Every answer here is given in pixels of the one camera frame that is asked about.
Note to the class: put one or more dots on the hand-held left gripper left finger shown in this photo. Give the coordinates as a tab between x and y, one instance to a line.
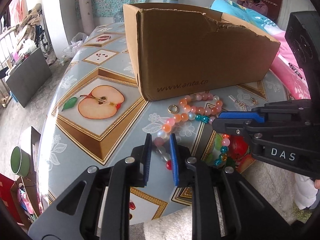
148	155

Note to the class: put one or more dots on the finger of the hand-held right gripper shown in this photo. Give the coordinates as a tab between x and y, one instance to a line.
240	115
232	126

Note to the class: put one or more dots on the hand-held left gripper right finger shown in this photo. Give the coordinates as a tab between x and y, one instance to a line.
173	155

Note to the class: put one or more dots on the small gold clasp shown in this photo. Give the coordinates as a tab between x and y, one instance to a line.
232	98

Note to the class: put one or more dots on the brown cardboard box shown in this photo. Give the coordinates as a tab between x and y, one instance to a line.
200	62

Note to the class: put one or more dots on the turquoise printed quilt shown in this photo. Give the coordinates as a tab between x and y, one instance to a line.
250	12

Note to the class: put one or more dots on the green cup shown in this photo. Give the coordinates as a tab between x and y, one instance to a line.
20	161

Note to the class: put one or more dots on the white plastic bag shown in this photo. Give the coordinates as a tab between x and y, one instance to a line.
76	41

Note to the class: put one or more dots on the empty clear water bottle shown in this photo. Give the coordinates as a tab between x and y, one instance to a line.
118	17

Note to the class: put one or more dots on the grey cabinet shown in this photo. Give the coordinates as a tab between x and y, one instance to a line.
30	77

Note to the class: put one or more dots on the red object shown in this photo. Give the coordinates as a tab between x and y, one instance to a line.
8	195

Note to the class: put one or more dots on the beige slippers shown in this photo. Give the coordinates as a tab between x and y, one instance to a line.
5	102

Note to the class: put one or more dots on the rolled pink mat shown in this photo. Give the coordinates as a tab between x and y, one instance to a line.
86	15

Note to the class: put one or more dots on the wheelchair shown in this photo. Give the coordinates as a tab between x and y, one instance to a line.
42	38

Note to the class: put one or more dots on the metal balcony railing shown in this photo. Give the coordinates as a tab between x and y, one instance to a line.
5	62

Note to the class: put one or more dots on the pile of beige clothes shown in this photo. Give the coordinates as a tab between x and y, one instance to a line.
27	22

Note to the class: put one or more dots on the pink hanging garment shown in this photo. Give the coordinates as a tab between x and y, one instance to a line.
18	5

